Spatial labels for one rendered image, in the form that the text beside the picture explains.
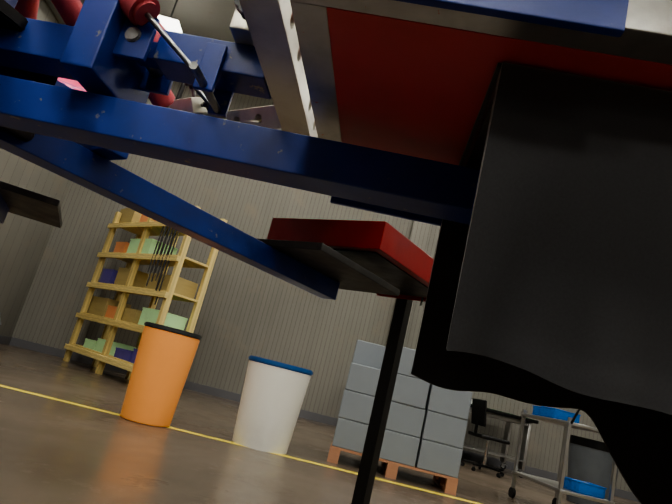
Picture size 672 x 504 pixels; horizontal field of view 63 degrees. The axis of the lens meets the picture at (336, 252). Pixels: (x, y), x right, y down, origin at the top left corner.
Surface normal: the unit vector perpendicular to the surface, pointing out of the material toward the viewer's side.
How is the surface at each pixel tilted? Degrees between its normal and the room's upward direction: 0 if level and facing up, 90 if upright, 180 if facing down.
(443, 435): 90
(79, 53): 90
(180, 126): 90
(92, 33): 90
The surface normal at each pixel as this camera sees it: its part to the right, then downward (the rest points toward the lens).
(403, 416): -0.04, -0.25
